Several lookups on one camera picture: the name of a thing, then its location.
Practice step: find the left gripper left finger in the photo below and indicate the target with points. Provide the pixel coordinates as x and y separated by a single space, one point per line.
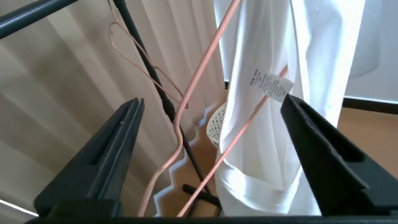
68 193

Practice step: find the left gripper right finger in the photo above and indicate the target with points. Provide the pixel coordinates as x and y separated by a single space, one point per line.
348 193

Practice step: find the white printed t-shirt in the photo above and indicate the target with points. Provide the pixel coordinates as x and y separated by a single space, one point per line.
264 140

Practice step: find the pink clothes hanger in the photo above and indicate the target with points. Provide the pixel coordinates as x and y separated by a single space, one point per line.
212 49
186 105

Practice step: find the white laundry basket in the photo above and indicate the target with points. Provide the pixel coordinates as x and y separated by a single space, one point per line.
214 124

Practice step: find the black clothes rack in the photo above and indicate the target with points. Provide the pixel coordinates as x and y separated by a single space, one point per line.
31 17

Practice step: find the beige curtain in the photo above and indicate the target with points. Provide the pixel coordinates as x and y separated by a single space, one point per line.
62 77

